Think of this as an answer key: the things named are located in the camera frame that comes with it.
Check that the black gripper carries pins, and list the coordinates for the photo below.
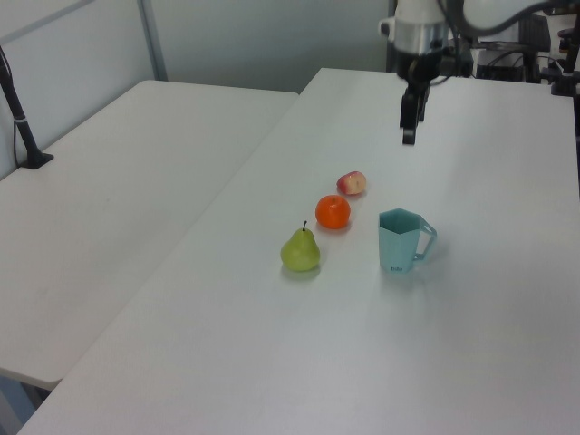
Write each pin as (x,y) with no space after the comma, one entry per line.
(419,63)

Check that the light blue faceted mug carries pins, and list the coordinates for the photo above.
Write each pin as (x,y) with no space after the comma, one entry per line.
(399,244)

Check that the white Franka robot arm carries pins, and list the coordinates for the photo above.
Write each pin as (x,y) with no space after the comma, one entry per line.
(417,22)

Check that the red toy strawberry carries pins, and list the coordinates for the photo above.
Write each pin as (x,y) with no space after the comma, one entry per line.
(352,183)

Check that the dark background equipment rack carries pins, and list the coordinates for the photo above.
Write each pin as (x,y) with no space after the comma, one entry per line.
(512,54)

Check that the toy orange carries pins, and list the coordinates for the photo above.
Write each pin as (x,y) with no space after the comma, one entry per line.
(333,212)

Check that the green toy pear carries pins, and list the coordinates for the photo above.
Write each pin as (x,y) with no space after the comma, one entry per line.
(300,254)

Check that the white side table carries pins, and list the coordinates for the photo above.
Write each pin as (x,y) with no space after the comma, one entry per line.
(113,204)

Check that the black pole stand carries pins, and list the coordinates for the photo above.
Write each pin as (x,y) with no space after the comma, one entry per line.
(20,122)

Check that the black camera stand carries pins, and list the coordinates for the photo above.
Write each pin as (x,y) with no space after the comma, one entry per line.
(566,68)

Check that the grey partition post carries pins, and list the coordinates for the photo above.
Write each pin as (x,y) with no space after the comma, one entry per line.
(151,41)

